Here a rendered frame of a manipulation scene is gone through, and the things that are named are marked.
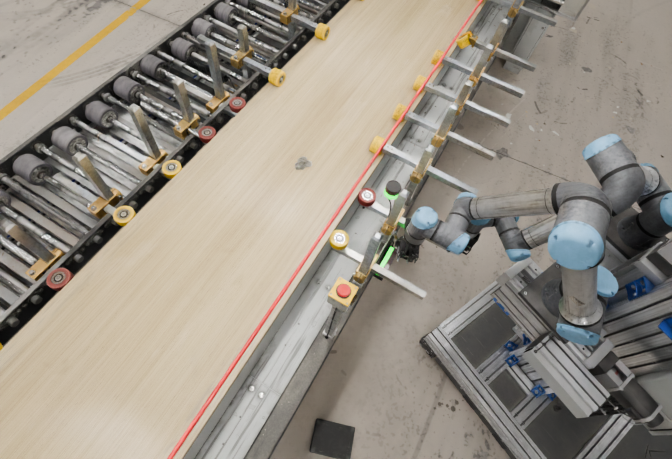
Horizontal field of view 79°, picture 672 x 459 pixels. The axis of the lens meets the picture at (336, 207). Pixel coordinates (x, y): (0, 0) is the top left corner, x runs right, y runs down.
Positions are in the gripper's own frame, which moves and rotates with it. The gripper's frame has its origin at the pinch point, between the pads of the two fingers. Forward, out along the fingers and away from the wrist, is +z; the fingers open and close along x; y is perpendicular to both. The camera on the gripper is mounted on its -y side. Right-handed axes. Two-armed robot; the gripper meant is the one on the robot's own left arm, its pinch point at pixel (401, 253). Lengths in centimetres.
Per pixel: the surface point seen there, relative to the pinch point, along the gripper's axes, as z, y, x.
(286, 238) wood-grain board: 5.3, 0.9, -46.8
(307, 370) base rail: 25, 46, -28
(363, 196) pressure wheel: 4.9, -26.3, -18.5
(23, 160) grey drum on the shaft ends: 10, -13, -168
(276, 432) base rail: 25, 69, -34
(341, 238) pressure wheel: 4.8, -3.8, -24.7
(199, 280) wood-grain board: 5, 25, -75
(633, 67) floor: 95, -292, 224
